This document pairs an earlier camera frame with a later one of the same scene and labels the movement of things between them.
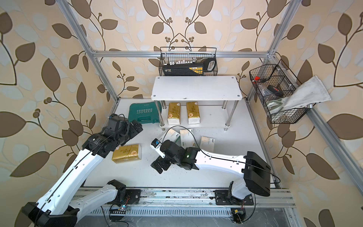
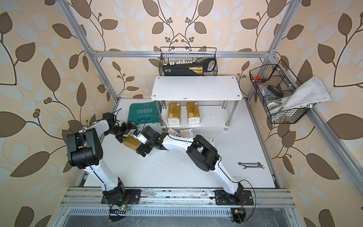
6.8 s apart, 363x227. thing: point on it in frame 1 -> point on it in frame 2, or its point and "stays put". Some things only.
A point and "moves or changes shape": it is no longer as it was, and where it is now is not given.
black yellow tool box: (194, 68) stays put
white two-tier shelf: (217, 96) stays put
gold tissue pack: (174, 116) stays put
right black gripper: (161, 161) -> (146, 149)
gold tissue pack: (193, 112) stays put
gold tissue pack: (121, 154) moves or changes shape
